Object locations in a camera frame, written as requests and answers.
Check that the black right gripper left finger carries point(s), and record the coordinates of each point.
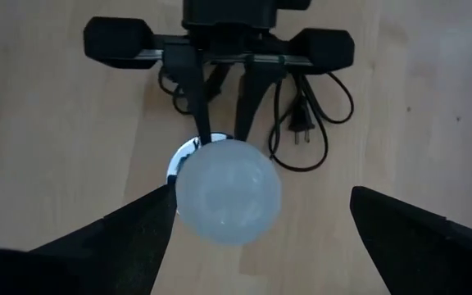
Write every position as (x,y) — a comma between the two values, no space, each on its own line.
(96,258)

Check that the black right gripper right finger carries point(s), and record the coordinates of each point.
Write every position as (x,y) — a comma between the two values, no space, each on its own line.
(424,254)

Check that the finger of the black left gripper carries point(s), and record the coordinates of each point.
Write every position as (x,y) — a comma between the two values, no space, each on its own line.
(189,73)
(256,86)

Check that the chrome lamp base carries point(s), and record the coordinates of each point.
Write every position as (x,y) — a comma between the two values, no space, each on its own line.
(180,157)

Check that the white lightbulb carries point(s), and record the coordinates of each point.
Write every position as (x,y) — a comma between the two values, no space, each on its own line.
(228,192)

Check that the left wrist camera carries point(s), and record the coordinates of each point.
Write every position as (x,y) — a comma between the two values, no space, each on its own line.
(228,12)

